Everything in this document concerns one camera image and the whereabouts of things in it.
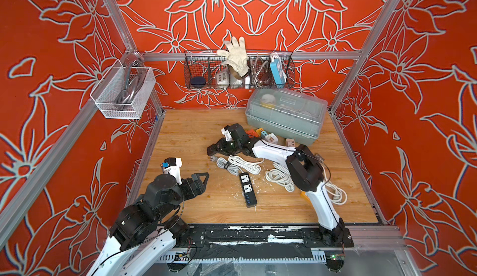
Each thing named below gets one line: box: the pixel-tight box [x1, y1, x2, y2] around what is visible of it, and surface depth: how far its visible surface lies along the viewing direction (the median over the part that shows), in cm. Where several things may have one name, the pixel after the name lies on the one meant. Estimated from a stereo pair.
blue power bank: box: [269, 58, 287, 85], surface depth 89 cm
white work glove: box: [216, 36, 251, 78], surface depth 91 cm
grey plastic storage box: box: [244, 87, 329, 147], surface depth 97 cm
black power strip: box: [239, 172, 258, 209], surface depth 85 cm
